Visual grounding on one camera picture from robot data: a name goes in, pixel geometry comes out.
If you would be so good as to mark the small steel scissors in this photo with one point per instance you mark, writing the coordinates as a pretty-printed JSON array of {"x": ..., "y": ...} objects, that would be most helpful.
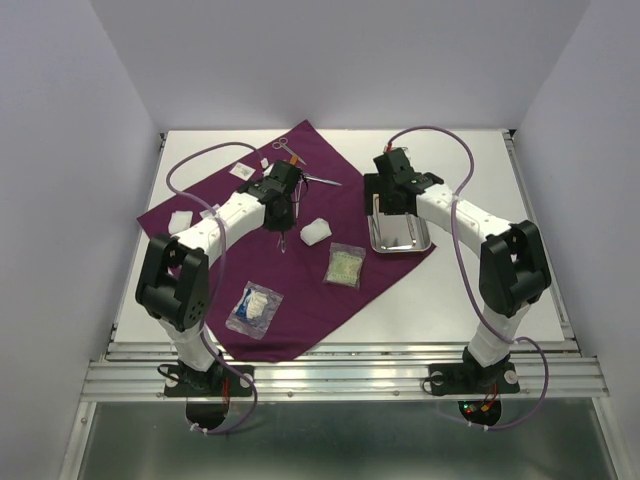
[{"x": 282, "y": 143}]

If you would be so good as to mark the steel scalpel handle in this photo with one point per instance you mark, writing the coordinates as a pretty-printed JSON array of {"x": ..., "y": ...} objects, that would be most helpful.
[{"x": 282, "y": 243}]

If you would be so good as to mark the steel instrument tray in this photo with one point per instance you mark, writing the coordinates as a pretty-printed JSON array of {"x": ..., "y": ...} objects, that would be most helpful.
[{"x": 389, "y": 233}]

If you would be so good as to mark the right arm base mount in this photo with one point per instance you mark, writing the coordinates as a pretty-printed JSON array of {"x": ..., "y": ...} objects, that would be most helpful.
[{"x": 481, "y": 387}]

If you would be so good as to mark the purple cloth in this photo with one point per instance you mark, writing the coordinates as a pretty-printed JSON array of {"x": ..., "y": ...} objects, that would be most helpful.
[{"x": 310, "y": 309}]

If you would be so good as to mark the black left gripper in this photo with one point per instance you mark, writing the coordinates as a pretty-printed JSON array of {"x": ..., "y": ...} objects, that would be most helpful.
[{"x": 287, "y": 222}]

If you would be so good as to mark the steel hemostat forceps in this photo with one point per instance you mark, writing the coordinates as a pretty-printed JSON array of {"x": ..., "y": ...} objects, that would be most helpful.
[{"x": 302, "y": 189}]

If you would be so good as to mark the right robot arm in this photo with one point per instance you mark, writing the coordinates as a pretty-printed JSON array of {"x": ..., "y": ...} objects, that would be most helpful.
[{"x": 513, "y": 267}]

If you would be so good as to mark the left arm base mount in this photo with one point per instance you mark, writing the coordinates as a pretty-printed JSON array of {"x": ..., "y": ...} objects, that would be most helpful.
[{"x": 218, "y": 401}]

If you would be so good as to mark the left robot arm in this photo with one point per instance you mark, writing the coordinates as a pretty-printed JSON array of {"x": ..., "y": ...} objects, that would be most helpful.
[{"x": 173, "y": 285}]

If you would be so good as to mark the green-white sealed packet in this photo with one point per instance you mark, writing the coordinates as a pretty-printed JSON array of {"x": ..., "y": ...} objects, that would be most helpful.
[{"x": 345, "y": 265}]

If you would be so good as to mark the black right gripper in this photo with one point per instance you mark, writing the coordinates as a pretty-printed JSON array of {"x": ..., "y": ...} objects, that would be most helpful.
[{"x": 373, "y": 184}]

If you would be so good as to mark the white folded gauze pad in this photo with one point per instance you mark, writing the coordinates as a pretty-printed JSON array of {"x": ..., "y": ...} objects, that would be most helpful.
[{"x": 315, "y": 232}]

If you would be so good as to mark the small white label packet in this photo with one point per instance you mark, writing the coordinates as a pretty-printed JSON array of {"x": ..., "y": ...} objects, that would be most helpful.
[{"x": 242, "y": 171}]

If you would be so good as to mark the blue-white gauze packet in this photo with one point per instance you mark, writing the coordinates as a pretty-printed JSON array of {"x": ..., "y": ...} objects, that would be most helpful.
[{"x": 254, "y": 312}]

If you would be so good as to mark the aluminium front rail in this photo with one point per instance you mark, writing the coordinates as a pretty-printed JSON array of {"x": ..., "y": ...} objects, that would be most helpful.
[{"x": 348, "y": 372}]

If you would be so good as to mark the white gauze square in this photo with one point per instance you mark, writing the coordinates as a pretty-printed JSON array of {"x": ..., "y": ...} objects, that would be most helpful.
[{"x": 179, "y": 221}]

